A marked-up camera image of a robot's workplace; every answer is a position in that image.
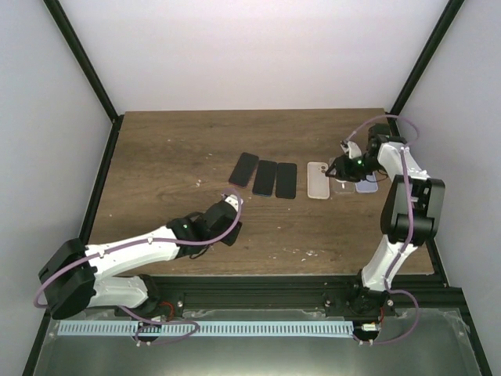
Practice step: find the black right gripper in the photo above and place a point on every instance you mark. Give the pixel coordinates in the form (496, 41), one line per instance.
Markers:
(344, 171)

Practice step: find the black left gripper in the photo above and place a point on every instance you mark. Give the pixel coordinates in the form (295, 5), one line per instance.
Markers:
(229, 240)

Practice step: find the clear phone case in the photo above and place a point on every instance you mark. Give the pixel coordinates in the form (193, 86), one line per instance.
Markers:
(341, 186)

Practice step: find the beige phone case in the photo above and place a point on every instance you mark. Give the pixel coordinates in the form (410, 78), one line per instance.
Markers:
(318, 184)

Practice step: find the lilac phone case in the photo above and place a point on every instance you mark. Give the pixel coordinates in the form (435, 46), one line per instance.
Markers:
(368, 185)

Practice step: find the blue edged black smartphone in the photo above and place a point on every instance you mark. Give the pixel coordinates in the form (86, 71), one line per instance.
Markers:
(264, 180)

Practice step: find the pink edged black smartphone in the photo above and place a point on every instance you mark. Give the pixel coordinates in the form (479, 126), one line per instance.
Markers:
(244, 169)

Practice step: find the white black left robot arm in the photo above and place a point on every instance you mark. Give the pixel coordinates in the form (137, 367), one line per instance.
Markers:
(81, 276)

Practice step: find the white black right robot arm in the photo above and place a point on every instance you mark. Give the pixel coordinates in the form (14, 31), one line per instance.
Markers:
(412, 211)

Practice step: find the grey metal front plate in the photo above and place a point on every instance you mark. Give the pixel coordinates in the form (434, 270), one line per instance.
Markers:
(432, 342)

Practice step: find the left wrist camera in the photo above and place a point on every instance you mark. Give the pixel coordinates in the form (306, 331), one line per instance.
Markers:
(234, 201)

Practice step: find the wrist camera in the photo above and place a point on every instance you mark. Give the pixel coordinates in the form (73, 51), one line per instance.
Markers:
(351, 149)
(234, 201)

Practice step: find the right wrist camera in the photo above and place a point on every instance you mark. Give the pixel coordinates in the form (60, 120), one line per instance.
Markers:
(351, 149)

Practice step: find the black front mounting rail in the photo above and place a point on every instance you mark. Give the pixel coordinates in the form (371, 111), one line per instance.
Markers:
(340, 295)

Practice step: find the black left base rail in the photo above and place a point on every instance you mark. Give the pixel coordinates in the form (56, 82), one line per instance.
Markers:
(86, 229)

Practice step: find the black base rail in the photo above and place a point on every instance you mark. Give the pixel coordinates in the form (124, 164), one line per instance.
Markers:
(86, 229)
(442, 294)

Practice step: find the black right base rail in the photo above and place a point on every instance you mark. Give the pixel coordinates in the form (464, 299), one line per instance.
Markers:
(442, 294)

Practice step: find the light blue slotted cable duct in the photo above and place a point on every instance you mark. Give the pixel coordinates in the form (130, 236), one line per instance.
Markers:
(316, 329)

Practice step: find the black right frame post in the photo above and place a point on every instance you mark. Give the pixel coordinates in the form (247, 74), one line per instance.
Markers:
(448, 15)

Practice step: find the black frame post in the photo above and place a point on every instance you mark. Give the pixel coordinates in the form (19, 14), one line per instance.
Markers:
(69, 34)
(448, 15)

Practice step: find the black left frame post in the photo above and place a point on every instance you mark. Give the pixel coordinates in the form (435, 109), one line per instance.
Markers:
(69, 34)

